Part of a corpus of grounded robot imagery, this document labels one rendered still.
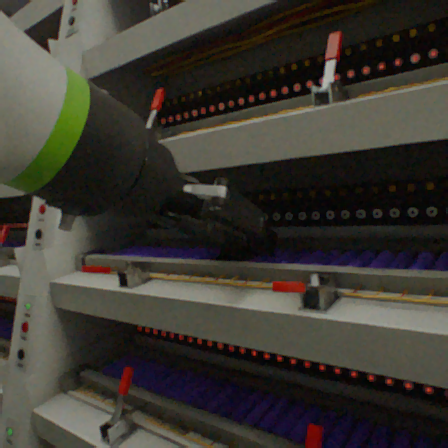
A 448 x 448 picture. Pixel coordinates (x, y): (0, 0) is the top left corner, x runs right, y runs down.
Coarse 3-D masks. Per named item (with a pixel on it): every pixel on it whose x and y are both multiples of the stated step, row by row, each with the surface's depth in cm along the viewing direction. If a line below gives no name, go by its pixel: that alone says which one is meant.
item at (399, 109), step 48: (336, 48) 40; (384, 48) 51; (432, 48) 48; (192, 96) 71; (240, 96) 65; (288, 96) 60; (336, 96) 39; (384, 96) 34; (432, 96) 32; (192, 144) 48; (240, 144) 44; (288, 144) 41; (336, 144) 38; (384, 144) 35
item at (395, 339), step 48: (96, 240) 69; (96, 288) 55; (144, 288) 51; (192, 288) 48; (240, 288) 45; (240, 336) 41; (288, 336) 37; (336, 336) 34; (384, 336) 31; (432, 336) 29; (432, 384) 30
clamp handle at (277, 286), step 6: (312, 276) 36; (318, 276) 36; (276, 282) 31; (282, 282) 31; (288, 282) 31; (294, 282) 32; (312, 282) 37; (318, 282) 36; (276, 288) 31; (282, 288) 31; (288, 288) 31; (294, 288) 32; (300, 288) 33; (306, 288) 34; (312, 288) 35
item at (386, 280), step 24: (96, 264) 63; (120, 264) 60; (168, 264) 53; (192, 264) 50; (216, 264) 48; (240, 264) 47; (264, 264) 45; (288, 264) 44; (336, 288) 39; (360, 288) 37; (384, 288) 36; (408, 288) 35; (432, 288) 34
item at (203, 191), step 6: (186, 186) 34; (192, 186) 34; (198, 186) 34; (204, 186) 34; (210, 186) 34; (216, 186) 34; (222, 186) 33; (192, 192) 34; (198, 192) 34; (204, 192) 34; (210, 192) 34; (216, 192) 33; (222, 192) 33; (228, 192) 34; (204, 198) 35; (210, 198) 34; (228, 198) 34; (210, 204) 35
